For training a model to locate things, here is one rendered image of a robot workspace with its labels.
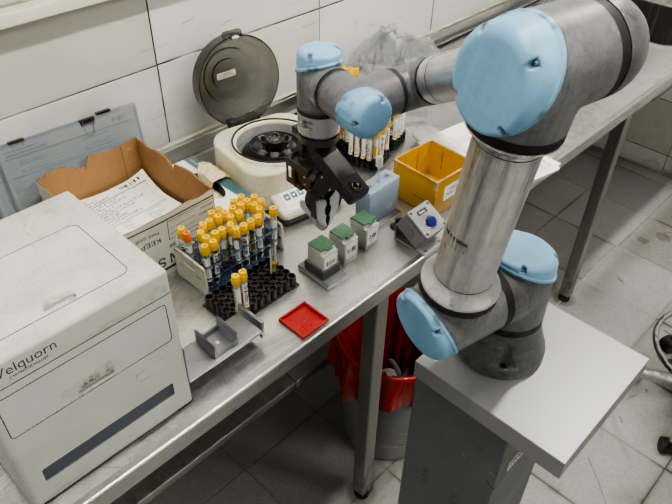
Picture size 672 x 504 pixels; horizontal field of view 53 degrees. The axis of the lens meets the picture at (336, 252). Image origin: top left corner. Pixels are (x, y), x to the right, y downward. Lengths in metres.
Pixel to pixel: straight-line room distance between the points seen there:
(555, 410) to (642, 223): 2.19
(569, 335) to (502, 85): 0.67
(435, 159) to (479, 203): 0.84
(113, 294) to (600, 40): 0.66
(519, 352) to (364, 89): 0.49
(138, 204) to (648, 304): 2.01
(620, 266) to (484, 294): 2.06
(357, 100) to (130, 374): 0.52
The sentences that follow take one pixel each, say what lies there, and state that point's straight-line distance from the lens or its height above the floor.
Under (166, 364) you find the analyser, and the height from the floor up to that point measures 1.00.
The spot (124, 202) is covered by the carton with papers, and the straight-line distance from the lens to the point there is 1.52.
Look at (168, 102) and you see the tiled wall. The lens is 1.68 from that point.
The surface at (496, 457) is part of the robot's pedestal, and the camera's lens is 1.25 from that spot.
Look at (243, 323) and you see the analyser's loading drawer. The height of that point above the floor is 0.91.
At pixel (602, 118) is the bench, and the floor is 0.87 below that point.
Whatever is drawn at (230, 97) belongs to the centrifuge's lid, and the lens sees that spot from 1.71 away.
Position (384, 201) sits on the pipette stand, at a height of 0.93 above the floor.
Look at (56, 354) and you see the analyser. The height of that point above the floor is 1.14.
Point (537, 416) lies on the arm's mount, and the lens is 1.14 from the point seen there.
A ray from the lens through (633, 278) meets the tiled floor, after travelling 2.95.
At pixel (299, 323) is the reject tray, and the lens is 1.27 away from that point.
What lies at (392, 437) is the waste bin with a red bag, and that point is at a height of 0.14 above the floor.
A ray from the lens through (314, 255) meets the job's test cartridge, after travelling 1.33.
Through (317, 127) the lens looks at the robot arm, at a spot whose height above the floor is 1.23.
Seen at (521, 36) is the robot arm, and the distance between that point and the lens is 0.69.
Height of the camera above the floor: 1.79
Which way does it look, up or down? 40 degrees down
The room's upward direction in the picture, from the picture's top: 1 degrees clockwise
